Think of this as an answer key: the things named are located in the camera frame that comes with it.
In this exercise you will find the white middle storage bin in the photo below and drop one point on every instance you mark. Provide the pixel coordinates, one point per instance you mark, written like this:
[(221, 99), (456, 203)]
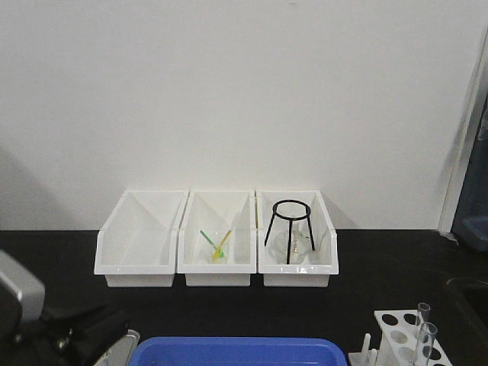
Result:
[(215, 212)]

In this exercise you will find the blue plastic tray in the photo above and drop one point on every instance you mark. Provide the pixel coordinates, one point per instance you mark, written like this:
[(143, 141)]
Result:
[(237, 351)]

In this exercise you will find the clear glass test tube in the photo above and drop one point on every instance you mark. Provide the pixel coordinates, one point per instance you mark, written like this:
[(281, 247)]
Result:
[(425, 344)]

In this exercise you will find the clear test tube in rack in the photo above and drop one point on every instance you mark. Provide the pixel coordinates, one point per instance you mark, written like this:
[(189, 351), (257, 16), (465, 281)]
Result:
[(422, 314)]

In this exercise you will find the white storage bin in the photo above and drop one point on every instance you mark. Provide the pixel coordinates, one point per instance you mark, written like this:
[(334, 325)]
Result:
[(297, 243), (215, 212), (137, 245)]

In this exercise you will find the white left storage bin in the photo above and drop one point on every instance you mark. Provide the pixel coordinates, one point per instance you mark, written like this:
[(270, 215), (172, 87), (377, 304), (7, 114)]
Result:
[(137, 245)]

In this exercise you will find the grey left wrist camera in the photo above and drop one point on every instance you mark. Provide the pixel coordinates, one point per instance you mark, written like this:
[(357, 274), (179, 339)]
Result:
[(25, 297)]

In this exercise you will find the grey metal tray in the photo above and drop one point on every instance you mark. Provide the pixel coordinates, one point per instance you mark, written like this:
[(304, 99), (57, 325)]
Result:
[(121, 351)]

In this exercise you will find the white test tube rack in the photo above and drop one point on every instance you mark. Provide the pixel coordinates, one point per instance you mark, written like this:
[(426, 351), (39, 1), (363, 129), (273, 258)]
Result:
[(398, 341)]

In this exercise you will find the black lab sink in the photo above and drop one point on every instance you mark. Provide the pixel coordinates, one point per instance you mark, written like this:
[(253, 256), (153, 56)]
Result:
[(470, 297)]

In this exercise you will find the grey blue pegboard drying rack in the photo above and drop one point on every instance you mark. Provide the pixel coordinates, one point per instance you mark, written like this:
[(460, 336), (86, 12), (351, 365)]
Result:
[(470, 220)]

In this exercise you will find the white right storage bin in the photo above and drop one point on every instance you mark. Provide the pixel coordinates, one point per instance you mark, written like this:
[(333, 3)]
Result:
[(297, 243)]

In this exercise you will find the green yellow plastic sticks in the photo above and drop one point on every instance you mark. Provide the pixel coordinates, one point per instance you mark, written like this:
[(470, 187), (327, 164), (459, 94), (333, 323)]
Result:
[(218, 253)]

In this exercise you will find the clear glass flask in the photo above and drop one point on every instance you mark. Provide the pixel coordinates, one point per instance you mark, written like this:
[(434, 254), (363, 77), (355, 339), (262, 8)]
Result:
[(295, 246)]

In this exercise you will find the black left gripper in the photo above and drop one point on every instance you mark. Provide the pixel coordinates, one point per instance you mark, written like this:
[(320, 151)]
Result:
[(64, 336)]

